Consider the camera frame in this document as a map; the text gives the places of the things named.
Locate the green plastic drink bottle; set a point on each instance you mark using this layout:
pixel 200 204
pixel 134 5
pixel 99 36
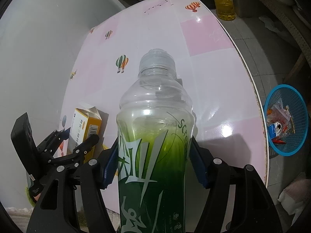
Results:
pixel 155 138

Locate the white tissue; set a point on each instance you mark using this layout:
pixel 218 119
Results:
pixel 268 24

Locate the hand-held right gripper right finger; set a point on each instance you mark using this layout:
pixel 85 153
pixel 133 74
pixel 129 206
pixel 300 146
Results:
pixel 199 170

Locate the pink white cloth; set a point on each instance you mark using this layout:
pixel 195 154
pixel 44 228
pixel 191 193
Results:
pixel 296 191

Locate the white green fluffy cloth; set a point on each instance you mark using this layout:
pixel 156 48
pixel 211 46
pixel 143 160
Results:
pixel 19 210

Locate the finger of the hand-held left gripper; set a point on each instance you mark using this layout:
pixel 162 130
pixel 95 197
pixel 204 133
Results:
pixel 52 138
pixel 85 144

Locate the blue mesh basket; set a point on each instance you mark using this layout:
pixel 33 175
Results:
pixel 298 106

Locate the yellow white medicine box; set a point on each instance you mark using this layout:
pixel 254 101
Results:
pixel 88 123

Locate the cooking oil bottle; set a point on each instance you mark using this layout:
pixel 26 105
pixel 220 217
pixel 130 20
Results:
pixel 224 7

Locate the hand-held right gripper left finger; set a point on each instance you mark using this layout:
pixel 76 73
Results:
pixel 110 165

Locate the grey woven shelf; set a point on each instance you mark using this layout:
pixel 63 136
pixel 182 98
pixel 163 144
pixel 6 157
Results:
pixel 279 12

